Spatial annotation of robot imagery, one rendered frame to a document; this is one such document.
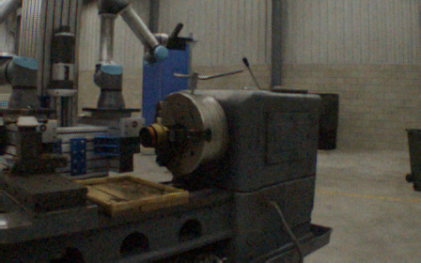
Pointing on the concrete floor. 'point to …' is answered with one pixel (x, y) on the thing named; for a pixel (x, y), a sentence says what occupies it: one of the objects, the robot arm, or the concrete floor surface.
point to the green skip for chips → (414, 158)
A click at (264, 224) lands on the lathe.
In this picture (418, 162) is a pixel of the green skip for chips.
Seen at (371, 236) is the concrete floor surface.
